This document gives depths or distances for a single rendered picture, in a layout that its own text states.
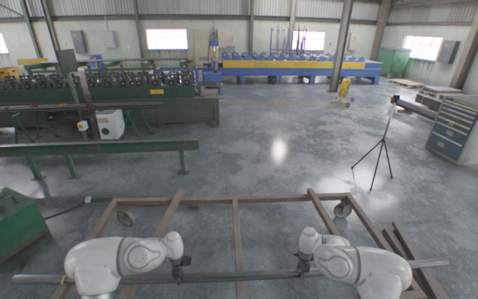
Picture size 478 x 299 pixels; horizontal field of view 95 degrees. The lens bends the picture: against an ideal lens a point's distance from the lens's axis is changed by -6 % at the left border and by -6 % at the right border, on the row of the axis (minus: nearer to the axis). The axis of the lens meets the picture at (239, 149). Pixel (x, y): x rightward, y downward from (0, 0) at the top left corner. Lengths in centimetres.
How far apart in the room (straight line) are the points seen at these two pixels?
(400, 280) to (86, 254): 106
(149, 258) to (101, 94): 478
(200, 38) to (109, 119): 902
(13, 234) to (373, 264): 294
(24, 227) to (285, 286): 254
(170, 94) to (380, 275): 464
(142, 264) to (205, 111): 438
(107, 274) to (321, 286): 180
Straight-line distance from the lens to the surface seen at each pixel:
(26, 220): 309
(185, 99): 497
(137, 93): 519
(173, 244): 143
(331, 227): 231
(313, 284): 234
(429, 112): 738
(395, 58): 1370
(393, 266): 102
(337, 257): 92
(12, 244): 313
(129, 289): 192
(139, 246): 88
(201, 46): 1304
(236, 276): 170
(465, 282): 301
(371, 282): 99
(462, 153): 516
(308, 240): 148
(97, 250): 96
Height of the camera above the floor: 190
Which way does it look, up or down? 27 degrees down
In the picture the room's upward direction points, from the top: 1 degrees clockwise
